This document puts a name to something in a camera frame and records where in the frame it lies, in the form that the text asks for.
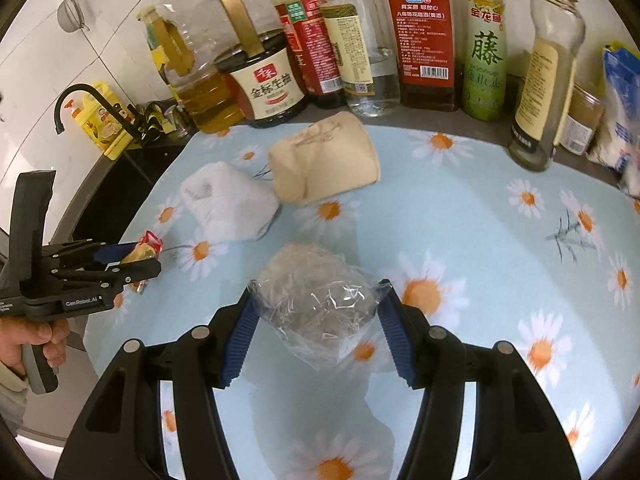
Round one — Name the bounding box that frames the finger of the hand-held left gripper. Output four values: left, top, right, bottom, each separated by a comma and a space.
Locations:
42, 240, 146, 271
50, 257, 162, 293

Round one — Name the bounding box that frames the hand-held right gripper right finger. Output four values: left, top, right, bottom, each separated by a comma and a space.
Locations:
377, 280, 583, 480

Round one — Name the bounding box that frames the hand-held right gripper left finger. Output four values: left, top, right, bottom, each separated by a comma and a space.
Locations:
54, 287, 261, 480

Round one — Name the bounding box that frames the red yellow snack wrapper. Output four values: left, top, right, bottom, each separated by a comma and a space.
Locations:
120, 230, 165, 293

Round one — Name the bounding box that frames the clear bag with grey wad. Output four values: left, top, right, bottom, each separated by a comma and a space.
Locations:
247, 242, 393, 371

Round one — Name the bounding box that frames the person's left forearm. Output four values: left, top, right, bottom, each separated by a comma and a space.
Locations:
0, 360, 28, 428

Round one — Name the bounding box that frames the person's left hand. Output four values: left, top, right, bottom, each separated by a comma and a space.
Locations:
0, 317, 71, 378

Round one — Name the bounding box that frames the black kitchen sink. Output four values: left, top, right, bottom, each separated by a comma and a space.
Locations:
72, 142, 188, 243

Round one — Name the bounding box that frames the blue daisy print tablecloth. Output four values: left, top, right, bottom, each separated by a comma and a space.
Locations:
82, 110, 640, 480

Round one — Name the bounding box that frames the white crumpled tissue wad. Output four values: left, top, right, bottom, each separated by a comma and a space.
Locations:
180, 161, 280, 243

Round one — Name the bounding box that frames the yellow dish soap bottle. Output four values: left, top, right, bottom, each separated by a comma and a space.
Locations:
70, 80, 131, 161

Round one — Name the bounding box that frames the black kitchen faucet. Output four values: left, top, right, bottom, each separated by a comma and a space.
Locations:
54, 84, 143, 143

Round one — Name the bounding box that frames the green yellow label oil bottle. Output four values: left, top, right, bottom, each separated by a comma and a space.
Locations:
137, 5, 196, 86

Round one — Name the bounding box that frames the metal mesh strainer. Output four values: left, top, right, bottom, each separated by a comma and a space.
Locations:
57, 0, 91, 31

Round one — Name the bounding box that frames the dark soy sauce bottle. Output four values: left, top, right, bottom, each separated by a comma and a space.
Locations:
215, 32, 309, 129

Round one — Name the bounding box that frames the small glass jar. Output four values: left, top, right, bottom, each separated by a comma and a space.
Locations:
560, 82, 606, 156

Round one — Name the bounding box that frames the dark bottle with red label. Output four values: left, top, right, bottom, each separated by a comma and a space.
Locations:
270, 0, 348, 111

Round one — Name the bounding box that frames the clear bottle with beige label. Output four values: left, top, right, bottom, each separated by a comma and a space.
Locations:
320, 0, 403, 118

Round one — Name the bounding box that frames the clear bottle with gold cap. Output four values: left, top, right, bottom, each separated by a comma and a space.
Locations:
507, 0, 586, 173

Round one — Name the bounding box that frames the rice wine bottle red label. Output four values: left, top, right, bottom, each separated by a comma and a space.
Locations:
385, 0, 463, 113

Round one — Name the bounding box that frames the blue white food bag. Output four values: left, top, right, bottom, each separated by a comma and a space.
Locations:
587, 42, 640, 171

